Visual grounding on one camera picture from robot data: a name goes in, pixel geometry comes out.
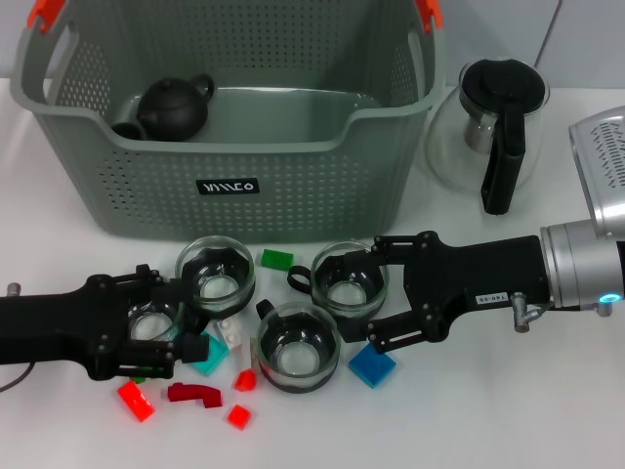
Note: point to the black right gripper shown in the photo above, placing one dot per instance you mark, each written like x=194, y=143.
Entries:
x=478, y=278

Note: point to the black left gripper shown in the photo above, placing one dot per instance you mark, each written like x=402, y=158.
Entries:
x=58, y=327

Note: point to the glass teacup black sleeve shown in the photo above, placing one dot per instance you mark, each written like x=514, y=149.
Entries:
x=146, y=327
x=342, y=295
x=298, y=356
x=215, y=288

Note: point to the grey perforated storage bin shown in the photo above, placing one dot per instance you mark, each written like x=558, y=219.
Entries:
x=293, y=195

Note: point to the teal square toy brick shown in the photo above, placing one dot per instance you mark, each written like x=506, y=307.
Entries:
x=212, y=356

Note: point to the white toy brick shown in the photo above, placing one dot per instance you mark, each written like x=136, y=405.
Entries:
x=229, y=334

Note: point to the dark red arch brick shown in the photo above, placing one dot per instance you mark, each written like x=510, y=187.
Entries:
x=190, y=392

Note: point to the blue square toy brick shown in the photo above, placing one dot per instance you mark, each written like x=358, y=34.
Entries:
x=372, y=365

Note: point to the long red flat brick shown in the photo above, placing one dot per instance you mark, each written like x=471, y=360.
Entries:
x=137, y=401

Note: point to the small red sloped brick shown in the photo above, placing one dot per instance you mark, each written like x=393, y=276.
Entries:
x=245, y=381

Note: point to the small red square brick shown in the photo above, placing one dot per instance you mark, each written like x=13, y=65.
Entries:
x=239, y=416

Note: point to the bright green toy brick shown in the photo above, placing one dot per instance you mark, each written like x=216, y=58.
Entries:
x=277, y=259

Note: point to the black clay teapot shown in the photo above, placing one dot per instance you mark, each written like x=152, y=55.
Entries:
x=171, y=110

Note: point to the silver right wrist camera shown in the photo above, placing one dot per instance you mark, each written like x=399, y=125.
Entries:
x=600, y=195

